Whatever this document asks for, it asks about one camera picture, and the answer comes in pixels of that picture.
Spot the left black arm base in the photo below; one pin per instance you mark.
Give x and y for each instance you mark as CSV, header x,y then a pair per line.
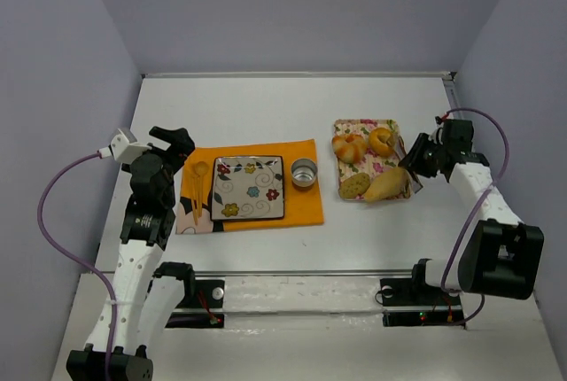
x,y
204,310

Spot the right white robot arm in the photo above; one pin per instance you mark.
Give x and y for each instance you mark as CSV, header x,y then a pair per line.
x,y
495,254

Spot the floral rectangular tray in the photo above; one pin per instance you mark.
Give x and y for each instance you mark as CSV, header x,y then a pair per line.
x,y
371,164

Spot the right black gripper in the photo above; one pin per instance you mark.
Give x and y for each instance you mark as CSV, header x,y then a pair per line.
x,y
422,156

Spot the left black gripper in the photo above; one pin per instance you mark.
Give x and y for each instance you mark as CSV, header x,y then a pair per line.
x,y
174,145

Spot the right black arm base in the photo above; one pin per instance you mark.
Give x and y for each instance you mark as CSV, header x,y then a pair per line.
x,y
406,305

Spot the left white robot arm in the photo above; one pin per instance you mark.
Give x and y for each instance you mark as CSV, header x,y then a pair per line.
x,y
145,290

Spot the golden bagel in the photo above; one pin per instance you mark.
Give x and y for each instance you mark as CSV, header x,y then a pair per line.
x,y
382,141

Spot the green speckled cookie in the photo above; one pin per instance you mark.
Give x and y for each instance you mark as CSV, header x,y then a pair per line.
x,y
354,186

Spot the metal table rail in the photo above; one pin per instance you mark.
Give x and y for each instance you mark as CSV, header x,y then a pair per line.
x,y
304,272

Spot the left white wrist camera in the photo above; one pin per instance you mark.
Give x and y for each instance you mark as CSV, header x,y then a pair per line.
x,y
125,148

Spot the orange cartoon placemat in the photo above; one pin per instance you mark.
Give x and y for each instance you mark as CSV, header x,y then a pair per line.
x,y
301,207

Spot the square floral plate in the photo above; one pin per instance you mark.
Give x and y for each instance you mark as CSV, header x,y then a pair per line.
x,y
247,188

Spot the metal tongs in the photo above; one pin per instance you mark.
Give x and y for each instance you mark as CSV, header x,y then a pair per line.
x,y
413,185

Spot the small metal cup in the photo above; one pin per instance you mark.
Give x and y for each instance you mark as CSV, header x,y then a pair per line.
x,y
304,173

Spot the orange plastic spoon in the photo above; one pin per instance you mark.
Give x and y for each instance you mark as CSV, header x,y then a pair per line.
x,y
200,170

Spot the triangular pastry bread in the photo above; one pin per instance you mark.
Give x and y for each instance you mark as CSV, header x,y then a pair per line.
x,y
387,185

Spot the striped round bread roll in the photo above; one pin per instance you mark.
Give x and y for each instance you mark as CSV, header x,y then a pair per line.
x,y
349,148

